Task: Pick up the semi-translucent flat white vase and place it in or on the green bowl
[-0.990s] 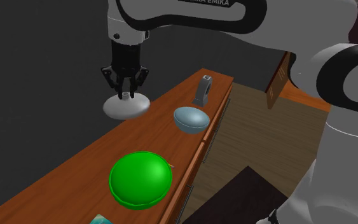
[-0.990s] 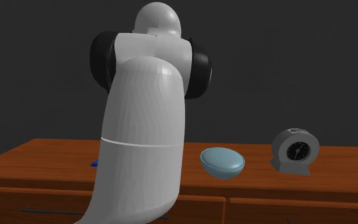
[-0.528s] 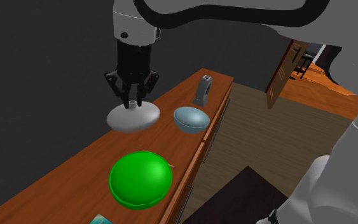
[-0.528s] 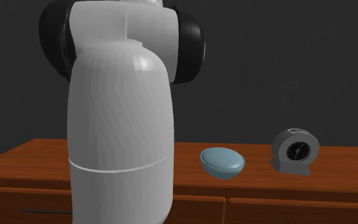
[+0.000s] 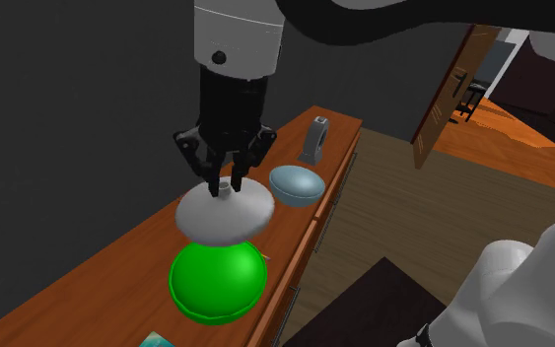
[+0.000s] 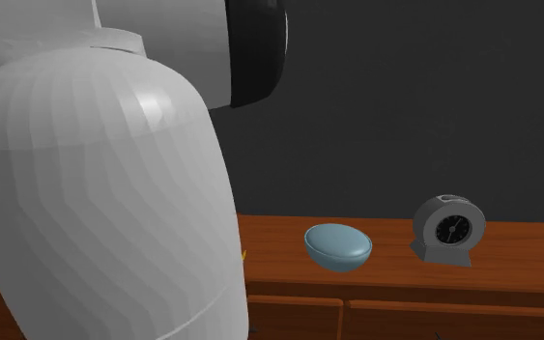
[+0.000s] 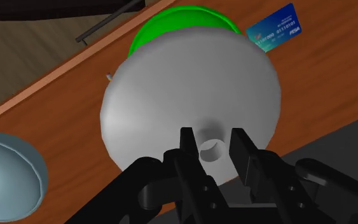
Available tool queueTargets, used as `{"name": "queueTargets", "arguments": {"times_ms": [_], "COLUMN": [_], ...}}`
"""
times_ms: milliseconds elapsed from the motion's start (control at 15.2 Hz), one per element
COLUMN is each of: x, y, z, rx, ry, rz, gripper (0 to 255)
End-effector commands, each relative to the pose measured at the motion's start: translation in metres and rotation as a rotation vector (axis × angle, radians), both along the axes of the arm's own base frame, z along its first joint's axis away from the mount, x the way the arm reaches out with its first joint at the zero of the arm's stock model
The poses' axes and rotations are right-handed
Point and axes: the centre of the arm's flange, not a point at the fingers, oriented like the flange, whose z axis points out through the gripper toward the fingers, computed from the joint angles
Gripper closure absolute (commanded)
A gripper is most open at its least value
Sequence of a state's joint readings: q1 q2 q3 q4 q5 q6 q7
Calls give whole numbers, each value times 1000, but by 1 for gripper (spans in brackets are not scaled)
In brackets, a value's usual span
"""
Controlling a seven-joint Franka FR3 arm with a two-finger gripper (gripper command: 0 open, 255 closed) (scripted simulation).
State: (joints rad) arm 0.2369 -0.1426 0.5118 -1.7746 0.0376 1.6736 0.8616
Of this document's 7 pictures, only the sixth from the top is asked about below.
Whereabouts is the light blue bowl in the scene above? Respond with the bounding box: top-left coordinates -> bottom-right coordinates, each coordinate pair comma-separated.
303,222 -> 374,273

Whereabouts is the grey table clock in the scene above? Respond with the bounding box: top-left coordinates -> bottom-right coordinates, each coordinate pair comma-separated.
409,193 -> 487,269

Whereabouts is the brown wooden chest of drawers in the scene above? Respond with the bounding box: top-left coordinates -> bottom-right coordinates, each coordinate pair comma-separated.
0,213 -> 544,340

